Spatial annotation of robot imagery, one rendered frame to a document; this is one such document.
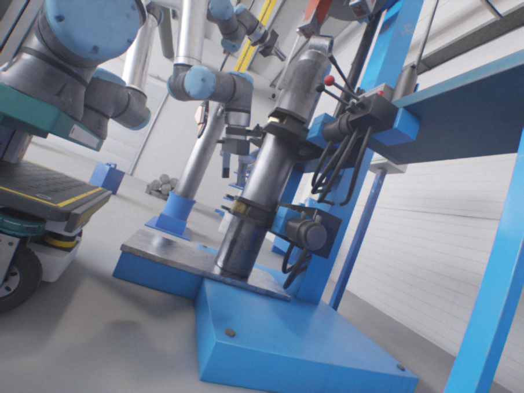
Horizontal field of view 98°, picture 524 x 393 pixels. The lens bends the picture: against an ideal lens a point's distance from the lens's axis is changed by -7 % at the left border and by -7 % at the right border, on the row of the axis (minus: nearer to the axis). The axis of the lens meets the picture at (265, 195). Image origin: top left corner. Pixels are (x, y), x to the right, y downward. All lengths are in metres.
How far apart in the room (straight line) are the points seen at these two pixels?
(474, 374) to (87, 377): 0.87
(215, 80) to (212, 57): 12.76
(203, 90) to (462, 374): 0.97
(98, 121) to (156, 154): 10.93
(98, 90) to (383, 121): 1.10
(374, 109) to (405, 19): 1.29
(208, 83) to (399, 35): 1.55
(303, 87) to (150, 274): 1.23
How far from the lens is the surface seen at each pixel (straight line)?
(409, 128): 1.02
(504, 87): 0.90
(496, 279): 0.81
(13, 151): 1.19
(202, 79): 0.76
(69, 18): 0.60
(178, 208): 2.54
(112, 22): 0.62
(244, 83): 0.84
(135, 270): 1.23
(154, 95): 12.68
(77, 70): 0.79
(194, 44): 0.91
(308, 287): 1.51
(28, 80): 0.75
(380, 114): 0.96
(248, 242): 1.30
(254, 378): 0.86
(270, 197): 1.31
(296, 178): 1.77
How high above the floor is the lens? 0.48
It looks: 5 degrees up
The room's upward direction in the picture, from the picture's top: 22 degrees clockwise
